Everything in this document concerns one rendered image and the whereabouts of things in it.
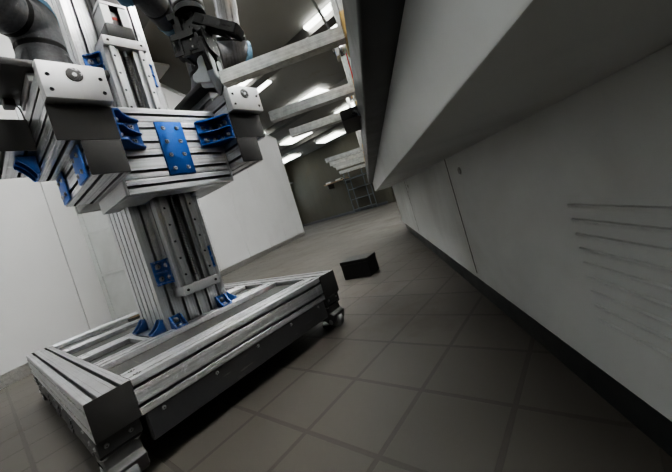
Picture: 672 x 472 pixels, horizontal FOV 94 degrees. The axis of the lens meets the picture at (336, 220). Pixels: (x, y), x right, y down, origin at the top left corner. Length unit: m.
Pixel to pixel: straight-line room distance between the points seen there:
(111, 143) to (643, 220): 1.06
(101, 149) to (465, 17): 0.93
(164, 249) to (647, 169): 1.22
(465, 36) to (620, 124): 0.28
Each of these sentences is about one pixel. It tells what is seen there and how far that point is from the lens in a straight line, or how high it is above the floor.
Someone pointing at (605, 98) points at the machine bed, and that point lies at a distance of 0.47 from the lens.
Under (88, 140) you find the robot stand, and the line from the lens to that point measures 1.02.
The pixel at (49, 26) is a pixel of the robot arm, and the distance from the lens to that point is 1.28.
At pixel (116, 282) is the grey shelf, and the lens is 3.32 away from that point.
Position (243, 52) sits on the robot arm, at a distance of 1.50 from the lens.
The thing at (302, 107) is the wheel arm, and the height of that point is 0.80.
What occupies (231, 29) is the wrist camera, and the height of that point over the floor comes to 0.94.
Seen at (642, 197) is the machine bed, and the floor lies 0.39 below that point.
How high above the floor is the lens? 0.47
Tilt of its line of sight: 2 degrees down
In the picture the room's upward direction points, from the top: 17 degrees counter-clockwise
